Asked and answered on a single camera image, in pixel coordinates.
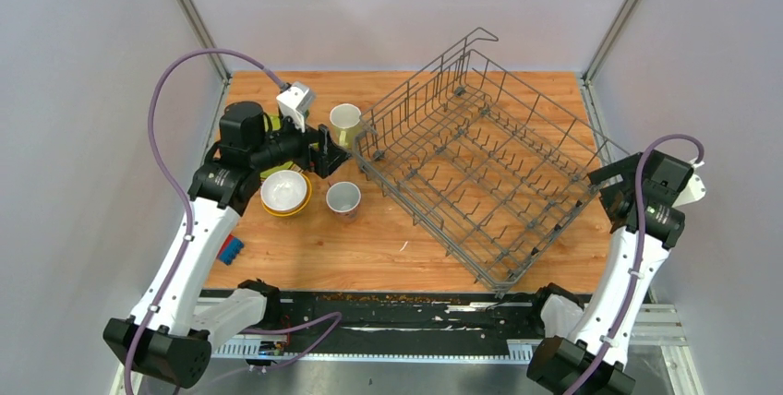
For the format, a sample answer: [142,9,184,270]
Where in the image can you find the pale yellow mug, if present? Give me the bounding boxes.
[329,103,361,150]

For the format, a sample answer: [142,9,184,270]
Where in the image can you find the white bowl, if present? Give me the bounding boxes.
[260,169,309,213]

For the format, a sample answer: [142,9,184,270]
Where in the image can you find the grey wire dish rack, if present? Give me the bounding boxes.
[353,27,625,296]

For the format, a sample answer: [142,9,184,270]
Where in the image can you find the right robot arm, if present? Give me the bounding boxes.
[526,150,705,394]

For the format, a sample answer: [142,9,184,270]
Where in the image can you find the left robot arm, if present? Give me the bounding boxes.
[102,102,349,389]

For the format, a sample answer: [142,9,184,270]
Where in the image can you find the green polka dot plate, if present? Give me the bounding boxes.
[259,115,294,182]

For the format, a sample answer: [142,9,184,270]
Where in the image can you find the yellow bowl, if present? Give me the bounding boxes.
[262,173,314,219]

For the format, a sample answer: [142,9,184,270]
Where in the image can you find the blue toy brick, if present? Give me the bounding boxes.
[216,234,245,266]

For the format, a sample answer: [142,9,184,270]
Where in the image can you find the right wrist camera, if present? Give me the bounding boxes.
[672,159,706,209]

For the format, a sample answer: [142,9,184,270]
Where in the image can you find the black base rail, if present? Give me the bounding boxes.
[201,290,613,365]

